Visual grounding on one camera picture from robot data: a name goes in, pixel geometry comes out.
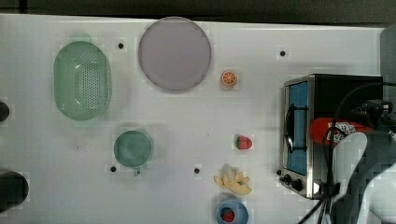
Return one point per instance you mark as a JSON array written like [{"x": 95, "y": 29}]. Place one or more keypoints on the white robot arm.
[{"x": 364, "y": 167}]

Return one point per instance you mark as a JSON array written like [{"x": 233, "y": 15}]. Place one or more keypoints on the green plastic colander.
[{"x": 82, "y": 79}]

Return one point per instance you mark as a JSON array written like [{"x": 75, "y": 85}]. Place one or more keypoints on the orange slice toy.
[{"x": 228, "y": 78}]

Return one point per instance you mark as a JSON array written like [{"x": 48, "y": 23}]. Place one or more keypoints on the black toaster oven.
[{"x": 319, "y": 110}]

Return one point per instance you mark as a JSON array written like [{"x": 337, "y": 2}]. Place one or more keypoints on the blue bowl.
[{"x": 241, "y": 215}]

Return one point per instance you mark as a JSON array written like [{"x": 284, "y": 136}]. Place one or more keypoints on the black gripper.
[{"x": 377, "y": 114}]

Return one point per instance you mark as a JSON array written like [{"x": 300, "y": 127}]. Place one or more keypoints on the red ketchup bottle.
[{"x": 322, "y": 130}]

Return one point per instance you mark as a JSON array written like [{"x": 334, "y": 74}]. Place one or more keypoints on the purple round plate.
[{"x": 175, "y": 53}]

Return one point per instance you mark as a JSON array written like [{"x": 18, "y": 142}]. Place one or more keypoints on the red strawberry toy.
[{"x": 243, "y": 143}]

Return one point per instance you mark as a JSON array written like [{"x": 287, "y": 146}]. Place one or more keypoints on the green metal cup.
[{"x": 133, "y": 149}]

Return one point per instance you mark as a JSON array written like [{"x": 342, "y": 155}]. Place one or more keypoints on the strawberry toy in bowl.
[{"x": 227, "y": 215}]

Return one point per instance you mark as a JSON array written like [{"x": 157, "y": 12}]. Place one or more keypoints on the peeled banana toy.
[{"x": 235, "y": 182}]

